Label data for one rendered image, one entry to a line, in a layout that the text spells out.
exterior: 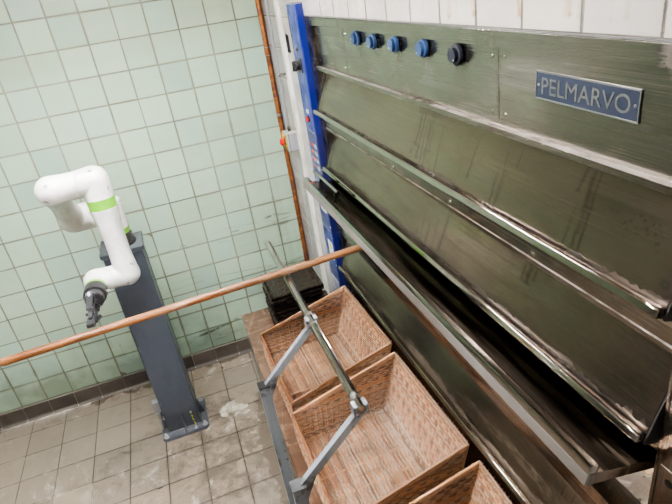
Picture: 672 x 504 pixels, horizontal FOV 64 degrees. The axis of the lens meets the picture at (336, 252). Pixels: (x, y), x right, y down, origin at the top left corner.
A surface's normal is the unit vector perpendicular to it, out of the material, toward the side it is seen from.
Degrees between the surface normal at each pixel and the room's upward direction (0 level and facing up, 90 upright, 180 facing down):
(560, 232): 70
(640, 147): 90
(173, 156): 90
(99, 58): 90
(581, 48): 90
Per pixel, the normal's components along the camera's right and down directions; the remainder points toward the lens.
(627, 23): -0.94, 0.27
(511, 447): -0.93, -0.05
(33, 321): 0.33, 0.40
